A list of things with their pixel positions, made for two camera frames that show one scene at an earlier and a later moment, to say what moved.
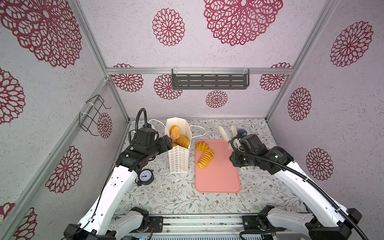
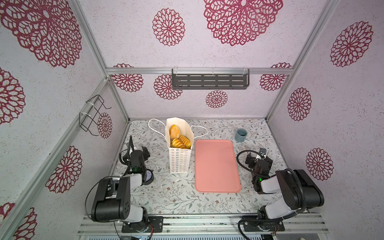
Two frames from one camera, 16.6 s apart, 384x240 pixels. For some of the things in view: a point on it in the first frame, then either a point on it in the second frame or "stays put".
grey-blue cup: (242, 132) stays put
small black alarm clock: (146, 177) stays put
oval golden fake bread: (174, 132) stays put
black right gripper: (235, 139) → (254, 161)
